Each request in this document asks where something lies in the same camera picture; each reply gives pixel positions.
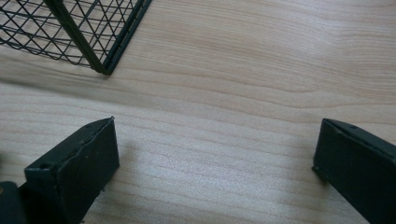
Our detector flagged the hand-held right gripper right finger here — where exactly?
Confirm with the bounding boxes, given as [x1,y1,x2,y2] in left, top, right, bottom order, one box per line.
[312,118,396,224]

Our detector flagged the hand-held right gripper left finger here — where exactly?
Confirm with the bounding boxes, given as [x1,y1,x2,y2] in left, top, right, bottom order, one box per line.
[19,116,120,224]

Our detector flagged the black wire mesh basket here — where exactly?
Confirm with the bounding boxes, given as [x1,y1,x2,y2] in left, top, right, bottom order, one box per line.
[0,0,153,77]

